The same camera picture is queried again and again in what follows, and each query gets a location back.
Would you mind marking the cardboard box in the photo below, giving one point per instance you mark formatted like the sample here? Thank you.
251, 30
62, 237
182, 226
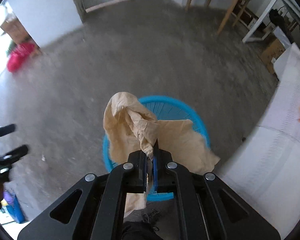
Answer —
271, 54

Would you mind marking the long white shelf table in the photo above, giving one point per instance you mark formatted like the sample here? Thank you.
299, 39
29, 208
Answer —
275, 12

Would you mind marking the beige paper towel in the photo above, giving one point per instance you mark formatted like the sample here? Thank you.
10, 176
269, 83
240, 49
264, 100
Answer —
152, 139

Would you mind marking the grey sneaker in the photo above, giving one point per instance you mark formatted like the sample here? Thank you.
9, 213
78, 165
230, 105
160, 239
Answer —
143, 228

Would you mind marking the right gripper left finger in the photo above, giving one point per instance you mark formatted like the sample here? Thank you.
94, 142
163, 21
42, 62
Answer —
94, 207

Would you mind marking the blue plastic trash basket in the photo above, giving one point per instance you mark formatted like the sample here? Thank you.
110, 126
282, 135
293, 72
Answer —
170, 134

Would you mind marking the floral tablecloth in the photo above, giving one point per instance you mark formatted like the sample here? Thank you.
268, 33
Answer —
265, 170

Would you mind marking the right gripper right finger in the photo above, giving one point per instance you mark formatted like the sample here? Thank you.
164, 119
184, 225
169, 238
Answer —
206, 207

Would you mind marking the red plastic bag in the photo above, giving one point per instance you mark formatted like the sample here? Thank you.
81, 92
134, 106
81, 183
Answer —
19, 55

